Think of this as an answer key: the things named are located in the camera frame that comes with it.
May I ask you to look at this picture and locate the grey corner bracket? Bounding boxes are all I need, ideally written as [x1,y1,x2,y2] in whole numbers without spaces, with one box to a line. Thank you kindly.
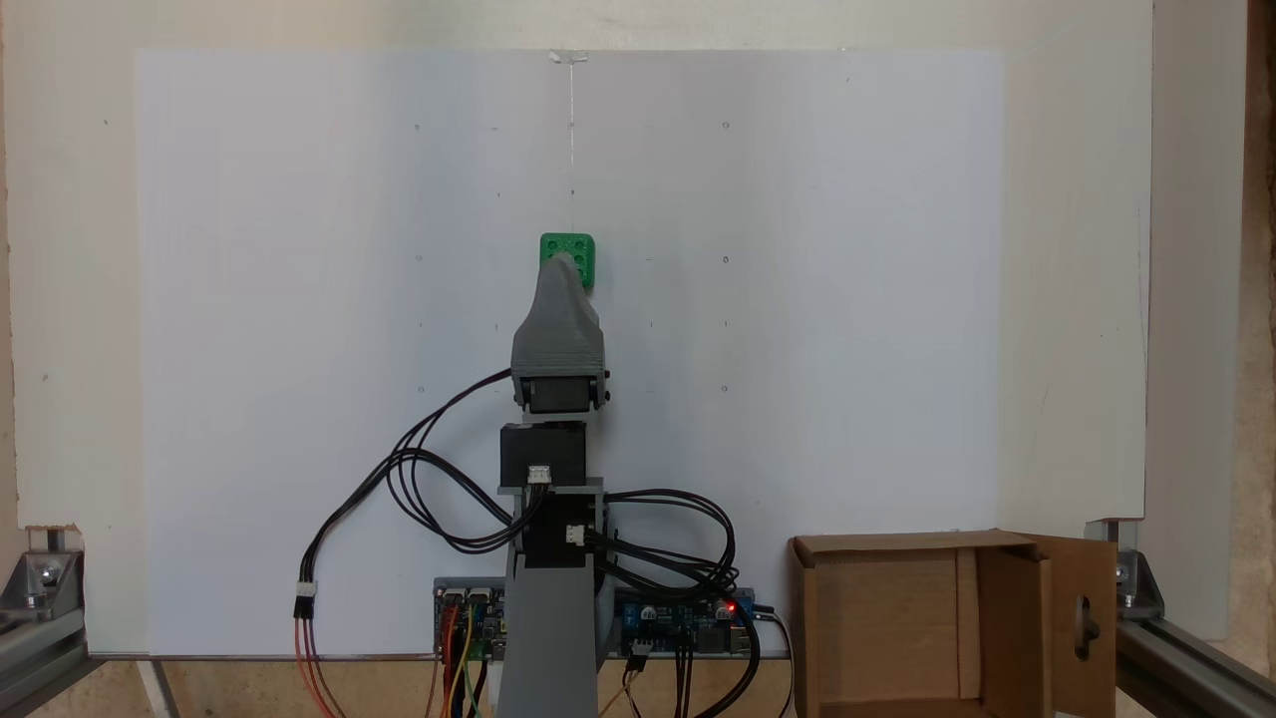
[0,548,86,614]
[1087,519,1165,621]

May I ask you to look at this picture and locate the long black cable with connector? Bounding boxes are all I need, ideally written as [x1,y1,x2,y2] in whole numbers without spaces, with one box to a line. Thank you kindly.
[295,449,519,619]

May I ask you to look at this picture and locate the red and orange wires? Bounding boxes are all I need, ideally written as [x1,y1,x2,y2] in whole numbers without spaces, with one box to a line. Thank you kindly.
[293,596,348,718]

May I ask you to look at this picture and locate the thin white power cable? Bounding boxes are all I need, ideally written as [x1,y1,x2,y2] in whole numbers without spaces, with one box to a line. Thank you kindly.
[753,603,798,718]

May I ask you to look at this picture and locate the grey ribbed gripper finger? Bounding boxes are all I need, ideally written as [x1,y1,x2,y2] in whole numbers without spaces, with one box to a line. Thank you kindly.
[514,253,603,338]

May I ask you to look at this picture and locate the black cable loop at gripper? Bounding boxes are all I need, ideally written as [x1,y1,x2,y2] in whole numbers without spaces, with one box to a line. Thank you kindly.
[387,369,544,555]

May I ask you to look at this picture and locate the blue circuit board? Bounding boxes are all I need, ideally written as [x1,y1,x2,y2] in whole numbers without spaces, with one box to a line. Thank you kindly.
[613,588,759,659]

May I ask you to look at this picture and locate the aluminium frame post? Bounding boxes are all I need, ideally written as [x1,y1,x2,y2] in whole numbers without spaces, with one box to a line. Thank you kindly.
[0,598,91,718]
[1116,618,1276,718]

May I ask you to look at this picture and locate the small motor driver board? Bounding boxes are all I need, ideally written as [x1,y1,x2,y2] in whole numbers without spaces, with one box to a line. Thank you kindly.
[434,576,509,662]

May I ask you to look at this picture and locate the coloured jumper wire bundle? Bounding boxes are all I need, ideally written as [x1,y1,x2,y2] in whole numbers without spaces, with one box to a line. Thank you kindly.
[439,596,494,718]

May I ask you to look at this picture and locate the white paper sheet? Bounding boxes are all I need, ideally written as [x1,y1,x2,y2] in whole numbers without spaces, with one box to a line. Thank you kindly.
[135,48,1003,659]

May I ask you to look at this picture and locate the green dice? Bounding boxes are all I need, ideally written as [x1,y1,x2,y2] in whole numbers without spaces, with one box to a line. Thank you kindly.
[539,232,596,291]

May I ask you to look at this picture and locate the black cable loop at elbow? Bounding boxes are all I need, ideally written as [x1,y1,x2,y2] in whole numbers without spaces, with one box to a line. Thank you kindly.
[588,489,765,718]

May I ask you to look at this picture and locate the open cardboard box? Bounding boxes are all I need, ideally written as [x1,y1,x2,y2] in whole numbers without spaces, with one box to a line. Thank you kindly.
[790,531,1117,718]

